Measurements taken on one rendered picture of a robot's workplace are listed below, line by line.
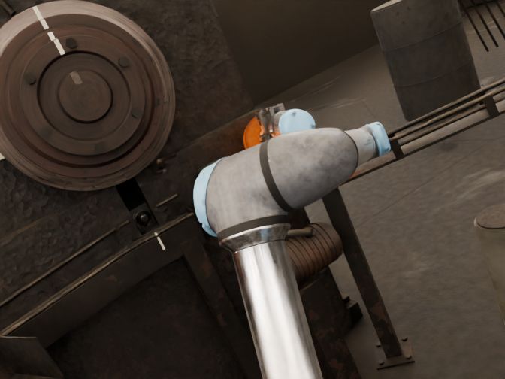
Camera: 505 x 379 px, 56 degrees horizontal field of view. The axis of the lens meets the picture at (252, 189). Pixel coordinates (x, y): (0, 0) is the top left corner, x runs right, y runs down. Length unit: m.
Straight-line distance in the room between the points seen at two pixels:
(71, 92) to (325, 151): 0.69
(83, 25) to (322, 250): 0.85
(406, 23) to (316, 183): 2.98
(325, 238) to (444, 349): 0.54
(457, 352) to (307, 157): 1.09
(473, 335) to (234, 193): 1.15
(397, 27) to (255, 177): 3.02
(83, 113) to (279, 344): 0.74
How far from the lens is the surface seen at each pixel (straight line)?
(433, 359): 1.65
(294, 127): 1.06
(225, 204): 0.71
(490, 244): 1.18
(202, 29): 1.53
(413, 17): 3.61
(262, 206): 0.70
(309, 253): 1.35
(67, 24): 1.29
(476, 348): 1.65
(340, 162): 0.72
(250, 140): 1.38
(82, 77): 1.20
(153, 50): 1.33
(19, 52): 1.27
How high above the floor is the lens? 1.09
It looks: 17 degrees down
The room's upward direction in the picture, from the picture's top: 24 degrees counter-clockwise
